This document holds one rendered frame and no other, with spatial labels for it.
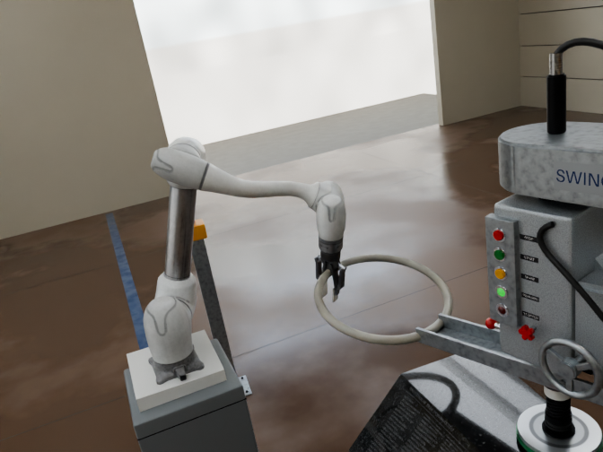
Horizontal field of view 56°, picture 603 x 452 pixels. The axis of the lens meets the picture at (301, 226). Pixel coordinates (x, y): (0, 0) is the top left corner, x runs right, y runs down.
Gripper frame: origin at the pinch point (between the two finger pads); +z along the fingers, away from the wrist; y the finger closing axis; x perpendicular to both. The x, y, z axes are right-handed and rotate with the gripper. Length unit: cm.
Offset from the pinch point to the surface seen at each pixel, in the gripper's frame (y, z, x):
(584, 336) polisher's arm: 90, -48, -28
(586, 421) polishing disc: 95, -7, -12
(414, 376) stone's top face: 43.2, 9.6, -10.6
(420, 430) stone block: 55, 12, -28
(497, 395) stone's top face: 70, 3, -8
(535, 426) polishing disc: 85, -5, -20
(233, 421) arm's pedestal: -8, 34, -49
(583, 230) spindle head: 82, -71, -22
